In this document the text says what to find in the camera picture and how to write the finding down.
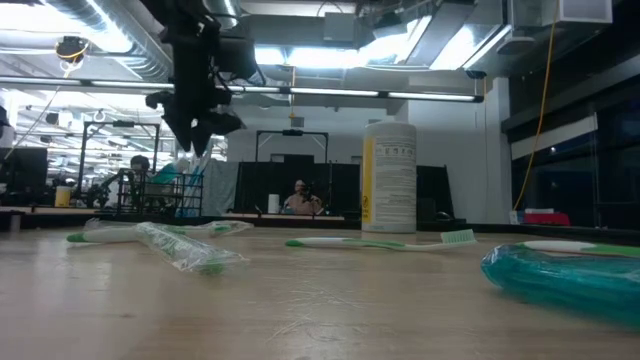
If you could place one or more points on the white paper towel roll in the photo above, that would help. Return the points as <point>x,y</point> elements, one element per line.
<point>273,204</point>

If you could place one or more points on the black security camera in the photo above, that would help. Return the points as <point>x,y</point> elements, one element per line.
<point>475,74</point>

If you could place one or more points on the long linear light fixture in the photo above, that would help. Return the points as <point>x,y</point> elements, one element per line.
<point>430,95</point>

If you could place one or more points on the black monitor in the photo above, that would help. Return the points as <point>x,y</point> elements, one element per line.
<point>25,170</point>

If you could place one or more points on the grey ceiling box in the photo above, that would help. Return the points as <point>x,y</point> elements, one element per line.
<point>339,27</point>

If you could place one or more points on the grey cloth cover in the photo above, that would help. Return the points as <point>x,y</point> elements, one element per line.
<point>222,185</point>

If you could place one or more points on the teal wrapped toothbrush case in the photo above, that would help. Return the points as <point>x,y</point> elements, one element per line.
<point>565,285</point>

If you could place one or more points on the person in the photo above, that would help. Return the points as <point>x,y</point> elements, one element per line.
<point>140,162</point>
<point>300,200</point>

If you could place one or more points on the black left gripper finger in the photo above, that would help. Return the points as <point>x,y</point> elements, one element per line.
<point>179,125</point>
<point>202,137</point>

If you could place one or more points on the red plastic bin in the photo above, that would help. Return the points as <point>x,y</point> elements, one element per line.
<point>547,218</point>

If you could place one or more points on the black metal rig frame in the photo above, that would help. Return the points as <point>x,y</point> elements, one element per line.
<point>120,124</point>
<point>292,132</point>

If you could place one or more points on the black background robot arm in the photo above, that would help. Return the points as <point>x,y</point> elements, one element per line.
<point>102,192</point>

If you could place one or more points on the white wipes canister yellow label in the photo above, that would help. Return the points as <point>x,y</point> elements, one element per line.
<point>395,175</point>

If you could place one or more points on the black table edge strip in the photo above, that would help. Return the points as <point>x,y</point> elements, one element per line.
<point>280,222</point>

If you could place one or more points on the white ceiling vent unit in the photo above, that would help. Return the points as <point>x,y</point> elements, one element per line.
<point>580,10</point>

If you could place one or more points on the black partition screen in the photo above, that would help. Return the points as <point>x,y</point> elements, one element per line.
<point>250,185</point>

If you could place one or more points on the green white toothbrush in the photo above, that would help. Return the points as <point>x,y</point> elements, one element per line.
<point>110,235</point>
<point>350,242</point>
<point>565,246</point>

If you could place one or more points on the silver round air duct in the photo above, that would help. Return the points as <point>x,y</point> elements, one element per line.
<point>230,12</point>

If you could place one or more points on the yellow container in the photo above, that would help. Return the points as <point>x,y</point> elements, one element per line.
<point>62,197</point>

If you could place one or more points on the black panel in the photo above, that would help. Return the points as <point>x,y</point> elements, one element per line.
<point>432,195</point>

